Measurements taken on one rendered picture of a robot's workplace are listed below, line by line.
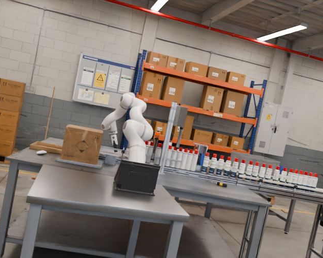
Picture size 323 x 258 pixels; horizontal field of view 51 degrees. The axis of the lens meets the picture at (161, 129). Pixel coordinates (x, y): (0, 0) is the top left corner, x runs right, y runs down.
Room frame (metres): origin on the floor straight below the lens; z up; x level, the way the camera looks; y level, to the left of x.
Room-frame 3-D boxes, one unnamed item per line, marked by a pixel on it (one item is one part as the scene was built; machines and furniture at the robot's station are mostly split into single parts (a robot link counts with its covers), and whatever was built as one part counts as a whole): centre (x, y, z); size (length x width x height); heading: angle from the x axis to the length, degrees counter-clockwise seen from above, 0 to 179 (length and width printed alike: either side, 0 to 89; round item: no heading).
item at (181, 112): (3.17, -0.13, 1.38); 0.17 x 0.10 x 0.19; 152
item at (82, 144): (2.86, 0.63, 0.99); 0.30 x 0.24 x 0.27; 101
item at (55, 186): (2.26, 0.29, 0.81); 0.90 x 0.90 x 0.04; 15
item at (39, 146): (3.12, 0.98, 0.85); 0.30 x 0.26 x 0.04; 97
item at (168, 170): (3.24, -0.01, 0.85); 1.65 x 0.11 x 0.05; 97
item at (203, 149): (3.39, -0.42, 1.01); 0.14 x 0.13 x 0.26; 97
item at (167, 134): (3.11, -0.07, 1.16); 0.04 x 0.04 x 0.67; 7
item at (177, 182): (3.33, 0.13, 0.82); 2.10 x 1.50 x 0.02; 97
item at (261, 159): (4.96, -1.43, 0.91); 0.60 x 0.40 x 0.22; 108
